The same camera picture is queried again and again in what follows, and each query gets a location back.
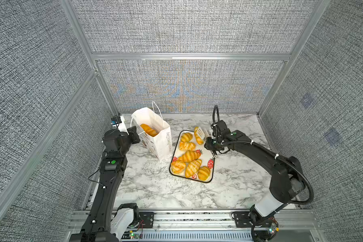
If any long braided bread loaf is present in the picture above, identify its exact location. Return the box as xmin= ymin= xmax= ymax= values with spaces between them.
xmin=140 ymin=124 xmax=158 ymax=137

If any white paper gift bag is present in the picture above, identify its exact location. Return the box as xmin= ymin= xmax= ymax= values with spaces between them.
xmin=130 ymin=101 xmax=173 ymax=161

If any small croissant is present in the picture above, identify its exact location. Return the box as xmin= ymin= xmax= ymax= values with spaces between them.
xmin=180 ymin=132 xmax=193 ymax=142
xmin=198 ymin=166 xmax=211 ymax=181
xmin=194 ymin=127 xmax=204 ymax=145

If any small croissant second row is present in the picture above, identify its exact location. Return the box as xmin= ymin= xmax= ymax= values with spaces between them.
xmin=179 ymin=142 xmax=196 ymax=151

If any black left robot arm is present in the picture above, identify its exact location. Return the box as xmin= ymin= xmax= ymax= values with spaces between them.
xmin=70 ymin=127 xmax=140 ymax=242

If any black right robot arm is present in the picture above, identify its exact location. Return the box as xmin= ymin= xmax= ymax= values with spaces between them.
xmin=204 ymin=120 xmax=313 ymax=217

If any striped croissant centre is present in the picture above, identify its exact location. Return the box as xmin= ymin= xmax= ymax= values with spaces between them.
xmin=177 ymin=151 xmax=201 ymax=163

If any striped croissant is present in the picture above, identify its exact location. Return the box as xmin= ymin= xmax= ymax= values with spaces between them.
xmin=177 ymin=151 xmax=201 ymax=163
xmin=185 ymin=159 xmax=202 ymax=178

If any white strawberry-print tray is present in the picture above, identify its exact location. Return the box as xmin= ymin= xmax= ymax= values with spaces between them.
xmin=169 ymin=130 xmax=215 ymax=183

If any striped croissant bottom middle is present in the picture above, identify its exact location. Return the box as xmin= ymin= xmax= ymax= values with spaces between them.
xmin=185 ymin=159 xmax=202 ymax=178

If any round bun bottom left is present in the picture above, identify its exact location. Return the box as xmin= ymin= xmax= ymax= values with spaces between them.
xmin=170 ymin=160 xmax=186 ymax=174

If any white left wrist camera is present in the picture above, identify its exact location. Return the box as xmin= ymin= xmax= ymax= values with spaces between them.
xmin=111 ymin=115 xmax=128 ymax=133

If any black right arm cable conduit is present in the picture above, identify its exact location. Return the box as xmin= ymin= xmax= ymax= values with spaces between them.
xmin=212 ymin=105 xmax=315 ymax=205

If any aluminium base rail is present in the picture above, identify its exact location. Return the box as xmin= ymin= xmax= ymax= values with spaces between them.
xmin=63 ymin=208 xmax=327 ymax=242

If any aluminium cage frame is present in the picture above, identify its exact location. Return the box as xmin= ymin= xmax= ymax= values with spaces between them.
xmin=0 ymin=0 xmax=332 ymax=231

